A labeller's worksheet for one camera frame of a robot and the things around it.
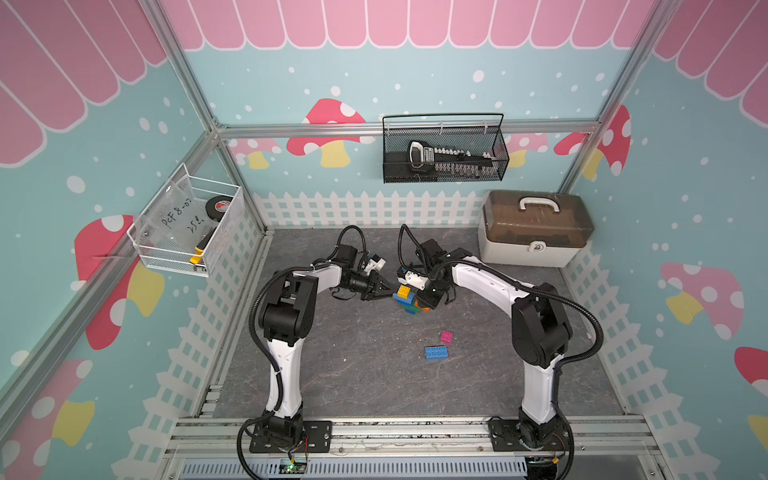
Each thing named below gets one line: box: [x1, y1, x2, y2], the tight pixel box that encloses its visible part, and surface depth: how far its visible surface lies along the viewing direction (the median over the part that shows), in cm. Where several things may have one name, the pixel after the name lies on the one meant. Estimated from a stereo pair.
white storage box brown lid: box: [478, 190, 595, 268], surface depth 101 cm
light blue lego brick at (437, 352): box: [425, 346, 449, 359], surface depth 89 cm
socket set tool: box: [407, 140, 498, 178], surface depth 91 cm
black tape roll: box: [205, 195, 234, 222], surface depth 81 cm
